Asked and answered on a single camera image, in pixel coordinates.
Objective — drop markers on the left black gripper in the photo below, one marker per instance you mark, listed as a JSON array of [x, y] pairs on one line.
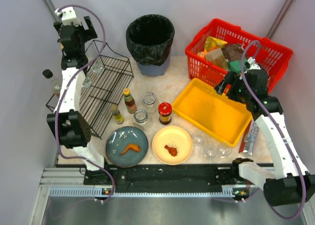
[[86, 28]]

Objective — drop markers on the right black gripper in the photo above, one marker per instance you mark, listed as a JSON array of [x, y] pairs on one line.
[[226, 84]]

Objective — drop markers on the gold-capped glass bottle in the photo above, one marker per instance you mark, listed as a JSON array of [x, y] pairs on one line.
[[97, 65], [87, 83]]

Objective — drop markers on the black-capped dark sauce bottle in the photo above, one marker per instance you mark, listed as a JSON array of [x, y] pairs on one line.
[[56, 84]]

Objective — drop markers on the red-brown sauce bottle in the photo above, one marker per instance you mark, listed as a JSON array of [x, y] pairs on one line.
[[129, 101]]

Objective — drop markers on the small yellow seasoning bottle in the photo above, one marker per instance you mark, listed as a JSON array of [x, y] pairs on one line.
[[116, 114]]

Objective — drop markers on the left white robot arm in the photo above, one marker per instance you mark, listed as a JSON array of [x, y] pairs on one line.
[[68, 126]]

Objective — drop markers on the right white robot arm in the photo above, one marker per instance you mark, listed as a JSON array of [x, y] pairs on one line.
[[291, 182]]

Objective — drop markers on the green sponge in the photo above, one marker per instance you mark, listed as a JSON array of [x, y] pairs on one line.
[[234, 66]]

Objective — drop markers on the brown cardboard box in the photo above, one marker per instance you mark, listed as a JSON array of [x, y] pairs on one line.
[[217, 58]]

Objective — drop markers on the dark brown snack bag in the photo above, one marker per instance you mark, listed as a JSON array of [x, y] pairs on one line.
[[232, 52]]

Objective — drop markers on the yellow plastic tray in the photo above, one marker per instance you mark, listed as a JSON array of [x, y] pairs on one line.
[[216, 115]]

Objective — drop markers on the yellow snack bag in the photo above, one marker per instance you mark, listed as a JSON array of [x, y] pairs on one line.
[[213, 43]]

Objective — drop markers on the red plastic shopping basket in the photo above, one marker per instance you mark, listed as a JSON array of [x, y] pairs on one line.
[[232, 40]]

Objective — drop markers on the left small glass cup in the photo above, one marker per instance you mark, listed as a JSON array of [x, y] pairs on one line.
[[199, 138]]

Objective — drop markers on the small glass cup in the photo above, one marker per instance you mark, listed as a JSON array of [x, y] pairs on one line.
[[224, 150], [199, 138], [210, 151]]

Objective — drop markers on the silver foil packet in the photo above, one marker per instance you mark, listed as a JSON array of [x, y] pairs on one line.
[[249, 139]]

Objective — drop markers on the red-lidded sauce jar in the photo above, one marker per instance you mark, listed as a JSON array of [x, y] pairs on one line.
[[165, 113]]

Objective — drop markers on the right small glass cup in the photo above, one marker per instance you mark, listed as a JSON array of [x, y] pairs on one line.
[[224, 150]]

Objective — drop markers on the middle small glass cup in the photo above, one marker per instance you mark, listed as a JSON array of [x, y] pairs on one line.
[[210, 151]]

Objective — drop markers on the cream ceramic plate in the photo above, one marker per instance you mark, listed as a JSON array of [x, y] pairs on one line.
[[172, 136]]

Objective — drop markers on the trash bin with black bag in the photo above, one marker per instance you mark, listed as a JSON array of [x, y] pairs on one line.
[[149, 39]]

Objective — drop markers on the rear empty glass jar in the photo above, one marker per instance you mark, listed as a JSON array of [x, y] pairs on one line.
[[150, 102]]

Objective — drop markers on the empty glass jar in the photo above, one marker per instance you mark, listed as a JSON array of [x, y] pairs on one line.
[[150, 102], [142, 119]]

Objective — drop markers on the chicken drumstick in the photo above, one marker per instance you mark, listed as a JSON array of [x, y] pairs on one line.
[[172, 150]]

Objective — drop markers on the front empty glass jar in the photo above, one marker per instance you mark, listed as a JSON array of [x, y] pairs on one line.
[[142, 119]]

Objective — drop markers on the chicken wing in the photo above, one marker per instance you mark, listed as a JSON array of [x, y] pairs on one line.
[[132, 147]]

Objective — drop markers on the blue ceramic plate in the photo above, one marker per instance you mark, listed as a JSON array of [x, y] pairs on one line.
[[117, 142]]

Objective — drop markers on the black wire rack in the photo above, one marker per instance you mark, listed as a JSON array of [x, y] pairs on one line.
[[107, 89]]

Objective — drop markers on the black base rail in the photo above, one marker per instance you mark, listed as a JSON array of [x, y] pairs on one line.
[[183, 178]]

